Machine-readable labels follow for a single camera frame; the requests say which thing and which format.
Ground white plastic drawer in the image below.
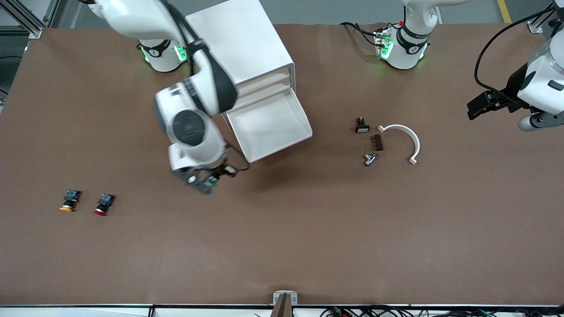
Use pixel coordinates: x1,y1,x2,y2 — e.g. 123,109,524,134
236,67,291,88
222,87,313,163
238,77,293,103

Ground red mushroom push button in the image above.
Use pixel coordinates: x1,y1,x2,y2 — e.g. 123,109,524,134
93,193,116,217

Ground yellow mushroom push button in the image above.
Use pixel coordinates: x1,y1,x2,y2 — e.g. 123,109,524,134
59,189,82,213

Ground white drawer cabinet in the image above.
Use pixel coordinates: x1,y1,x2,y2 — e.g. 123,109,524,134
185,0,295,116

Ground brown table mat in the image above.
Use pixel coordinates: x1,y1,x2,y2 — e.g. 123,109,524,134
0,22,564,306

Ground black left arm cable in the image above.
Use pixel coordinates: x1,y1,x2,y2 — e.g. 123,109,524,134
474,7,557,97

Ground aluminium frame extrusion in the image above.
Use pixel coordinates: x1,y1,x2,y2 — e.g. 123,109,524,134
0,0,60,39
527,0,564,35

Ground white curved plastic bracket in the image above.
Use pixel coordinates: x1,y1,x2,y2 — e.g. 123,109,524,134
378,124,421,166

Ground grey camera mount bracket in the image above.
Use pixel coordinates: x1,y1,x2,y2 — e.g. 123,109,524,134
270,290,298,317

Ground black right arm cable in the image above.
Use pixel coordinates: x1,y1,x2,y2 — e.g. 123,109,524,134
159,0,252,177

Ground black arm base cable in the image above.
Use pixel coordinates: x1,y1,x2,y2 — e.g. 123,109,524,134
339,21,384,47

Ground white table edge rail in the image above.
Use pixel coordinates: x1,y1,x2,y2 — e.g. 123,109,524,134
0,304,564,317

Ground black cable bundle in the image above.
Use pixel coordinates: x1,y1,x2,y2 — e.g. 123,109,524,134
322,305,564,317

